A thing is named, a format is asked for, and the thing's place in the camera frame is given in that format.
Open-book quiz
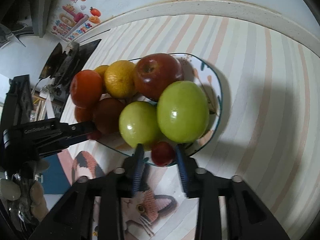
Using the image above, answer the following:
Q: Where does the red cherry tomato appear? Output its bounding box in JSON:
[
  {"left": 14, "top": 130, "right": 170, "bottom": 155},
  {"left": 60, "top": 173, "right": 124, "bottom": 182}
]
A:
[
  {"left": 87, "top": 130, "right": 102, "bottom": 140},
  {"left": 151, "top": 141, "right": 176, "bottom": 166}
]

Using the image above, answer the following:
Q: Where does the dark orange persimmon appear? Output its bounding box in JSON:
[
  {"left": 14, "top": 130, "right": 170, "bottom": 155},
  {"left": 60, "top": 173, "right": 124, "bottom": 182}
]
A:
[{"left": 93, "top": 98, "right": 125, "bottom": 135}]

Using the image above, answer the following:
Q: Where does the bright orange tangerine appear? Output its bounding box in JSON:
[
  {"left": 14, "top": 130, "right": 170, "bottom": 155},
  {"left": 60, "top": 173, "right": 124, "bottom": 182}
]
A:
[{"left": 70, "top": 69, "right": 103, "bottom": 108}]

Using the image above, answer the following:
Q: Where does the green apple small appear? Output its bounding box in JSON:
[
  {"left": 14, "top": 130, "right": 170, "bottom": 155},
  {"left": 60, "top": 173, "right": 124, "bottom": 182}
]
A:
[{"left": 119, "top": 101, "right": 161, "bottom": 150}]

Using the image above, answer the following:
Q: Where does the yellow orange fruit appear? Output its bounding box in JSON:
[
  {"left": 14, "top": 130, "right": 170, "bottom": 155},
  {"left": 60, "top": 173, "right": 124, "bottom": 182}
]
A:
[{"left": 94, "top": 64, "right": 109, "bottom": 79}]

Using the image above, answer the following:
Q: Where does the green apple large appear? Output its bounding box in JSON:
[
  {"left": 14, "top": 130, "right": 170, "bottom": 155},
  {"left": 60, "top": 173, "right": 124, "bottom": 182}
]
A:
[{"left": 157, "top": 81, "right": 209, "bottom": 144}]

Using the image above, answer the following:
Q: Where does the cat shaped mat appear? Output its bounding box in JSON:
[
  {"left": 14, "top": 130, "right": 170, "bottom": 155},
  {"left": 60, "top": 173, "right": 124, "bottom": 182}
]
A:
[{"left": 71, "top": 150, "right": 178, "bottom": 240}]

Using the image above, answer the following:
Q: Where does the blue cabinet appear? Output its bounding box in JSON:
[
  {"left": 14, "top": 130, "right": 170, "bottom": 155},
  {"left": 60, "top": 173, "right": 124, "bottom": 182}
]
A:
[{"left": 42, "top": 155, "right": 70, "bottom": 194}]

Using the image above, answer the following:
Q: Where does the black gas stove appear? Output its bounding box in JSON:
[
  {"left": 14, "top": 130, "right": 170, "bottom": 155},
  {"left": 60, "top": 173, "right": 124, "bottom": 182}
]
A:
[{"left": 39, "top": 40, "right": 101, "bottom": 97}]

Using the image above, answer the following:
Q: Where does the yellow lemon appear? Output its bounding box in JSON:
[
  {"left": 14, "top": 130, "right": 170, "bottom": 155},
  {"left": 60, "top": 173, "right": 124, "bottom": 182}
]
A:
[{"left": 104, "top": 60, "right": 137, "bottom": 99}]

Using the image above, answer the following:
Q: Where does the red apple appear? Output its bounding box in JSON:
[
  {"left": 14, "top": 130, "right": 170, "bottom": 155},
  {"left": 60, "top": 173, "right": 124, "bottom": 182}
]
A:
[{"left": 133, "top": 53, "right": 184, "bottom": 102}]

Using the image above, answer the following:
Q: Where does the oval floral ceramic plate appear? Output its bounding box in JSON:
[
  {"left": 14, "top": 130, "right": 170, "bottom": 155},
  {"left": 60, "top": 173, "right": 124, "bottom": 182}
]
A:
[{"left": 97, "top": 53, "right": 223, "bottom": 166}]

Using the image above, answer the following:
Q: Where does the range hood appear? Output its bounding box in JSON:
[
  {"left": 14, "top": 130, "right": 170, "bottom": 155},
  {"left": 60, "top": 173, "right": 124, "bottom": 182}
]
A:
[{"left": 1, "top": 0, "right": 52, "bottom": 47}]

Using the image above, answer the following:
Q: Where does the colourful wall sticker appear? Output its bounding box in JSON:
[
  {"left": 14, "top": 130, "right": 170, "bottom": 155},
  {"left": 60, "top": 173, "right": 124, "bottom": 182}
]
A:
[{"left": 47, "top": 0, "right": 101, "bottom": 43}]

